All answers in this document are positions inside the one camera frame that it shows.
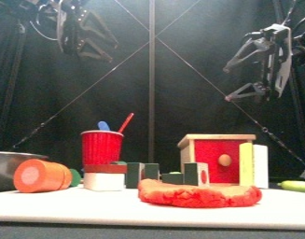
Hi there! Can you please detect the green carrot top piece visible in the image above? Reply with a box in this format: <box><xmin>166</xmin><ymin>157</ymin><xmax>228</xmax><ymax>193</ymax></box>
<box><xmin>68</xmin><ymin>168</ymin><xmax>83</xmax><ymax>188</ymax></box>

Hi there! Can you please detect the red plastic utensil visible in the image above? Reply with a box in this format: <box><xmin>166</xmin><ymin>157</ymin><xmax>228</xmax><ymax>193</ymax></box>
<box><xmin>118</xmin><ymin>112</ymin><xmax>136</xmax><ymax>134</ymax></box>

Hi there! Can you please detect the red and white block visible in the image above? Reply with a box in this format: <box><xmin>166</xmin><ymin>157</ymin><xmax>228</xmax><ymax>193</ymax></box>
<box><xmin>83</xmin><ymin>163</ymin><xmax>128</xmax><ymax>191</ymax></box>

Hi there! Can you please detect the metal bowl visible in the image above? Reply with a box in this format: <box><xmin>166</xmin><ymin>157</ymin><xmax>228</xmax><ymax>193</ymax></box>
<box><xmin>0</xmin><ymin>150</ymin><xmax>50</xmax><ymax>192</ymax></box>

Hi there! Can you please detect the red play dough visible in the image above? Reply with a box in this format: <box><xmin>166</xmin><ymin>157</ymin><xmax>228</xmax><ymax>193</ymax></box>
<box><xmin>138</xmin><ymin>178</ymin><xmax>263</xmax><ymax>209</ymax></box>

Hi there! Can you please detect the green block with red dot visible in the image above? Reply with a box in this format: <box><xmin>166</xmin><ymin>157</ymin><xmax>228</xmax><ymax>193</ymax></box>
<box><xmin>182</xmin><ymin>162</ymin><xmax>211</xmax><ymax>188</ymax></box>

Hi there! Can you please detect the orange toy carrot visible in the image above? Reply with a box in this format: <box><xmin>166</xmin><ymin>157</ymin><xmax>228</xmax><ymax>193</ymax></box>
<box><xmin>12</xmin><ymin>159</ymin><xmax>74</xmax><ymax>193</ymax></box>

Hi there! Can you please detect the diagonal brace cord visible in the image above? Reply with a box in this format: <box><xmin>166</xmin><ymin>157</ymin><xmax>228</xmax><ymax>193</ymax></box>
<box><xmin>114</xmin><ymin>0</ymin><xmax>305</xmax><ymax>171</ymax></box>
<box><xmin>11</xmin><ymin>0</ymin><xmax>203</xmax><ymax>149</ymax></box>

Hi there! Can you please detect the vertical frame pole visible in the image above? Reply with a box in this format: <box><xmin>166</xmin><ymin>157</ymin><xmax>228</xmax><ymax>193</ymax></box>
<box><xmin>148</xmin><ymin>0</ymin><xmax>158</xmax><ymax>163</ymax></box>

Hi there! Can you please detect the white cutting board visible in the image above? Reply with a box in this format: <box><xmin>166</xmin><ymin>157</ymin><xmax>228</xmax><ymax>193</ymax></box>
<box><xmin>0</xmin><ymin>186</ymin><xmax>305</xmax><ymax>232</ymax></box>

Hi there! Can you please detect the wooden box with red front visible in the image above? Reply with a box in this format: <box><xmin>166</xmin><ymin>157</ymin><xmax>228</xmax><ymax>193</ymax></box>
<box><xmin>178</xmin><ymin>134</ymin><xmax>258</xmax><ymax>185</ymax></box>

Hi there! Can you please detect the red plastic cup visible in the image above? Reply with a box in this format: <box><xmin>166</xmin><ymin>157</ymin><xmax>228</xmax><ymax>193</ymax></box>
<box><xmin>80</xmin><ymin>130</ymin><xmax>124</xmax><ymax>166</ymax></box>

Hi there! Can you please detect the blue plastic utensil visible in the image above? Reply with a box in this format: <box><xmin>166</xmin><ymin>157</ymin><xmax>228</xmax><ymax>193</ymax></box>
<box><xmin>98</xmin><ymin>120</ymin><xmax>111</xmax><ymax>132</ymax></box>

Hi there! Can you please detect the yellow block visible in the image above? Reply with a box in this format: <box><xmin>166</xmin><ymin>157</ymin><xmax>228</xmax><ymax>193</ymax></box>
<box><xmin>239</xmin><ymin>142</ymin><xmax>255</xmax><ymax>188</ymax></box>

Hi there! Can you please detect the dark green wooden block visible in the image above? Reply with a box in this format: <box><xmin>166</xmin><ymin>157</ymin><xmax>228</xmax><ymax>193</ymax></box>
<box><xmin>162</xmin><ymin>171</ymin><xmax>186</xmax><ymax>185</ymax></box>
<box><xmin>124</xmin><ymin>162</ymin><xmax>146</xmax><ymax>190</ymax></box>
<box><xmin>143</xmin><ymin>162</ymin><xmax>162</xmax><ymax>181</ymax></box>

